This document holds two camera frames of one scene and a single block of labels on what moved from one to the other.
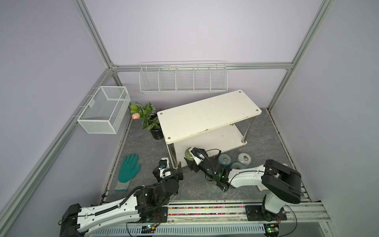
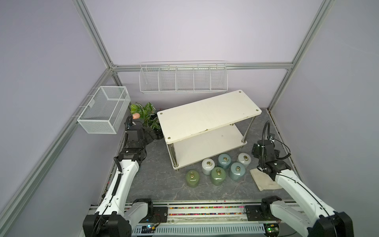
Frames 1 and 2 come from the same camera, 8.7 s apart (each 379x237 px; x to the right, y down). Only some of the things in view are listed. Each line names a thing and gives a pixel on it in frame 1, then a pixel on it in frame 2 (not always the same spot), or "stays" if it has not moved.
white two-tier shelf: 220,123 stays
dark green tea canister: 188,155 -> 192,177
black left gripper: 180,177 -> 147,136
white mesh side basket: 103,114 stays
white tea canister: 245,158 stays
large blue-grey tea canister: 224,160 stays
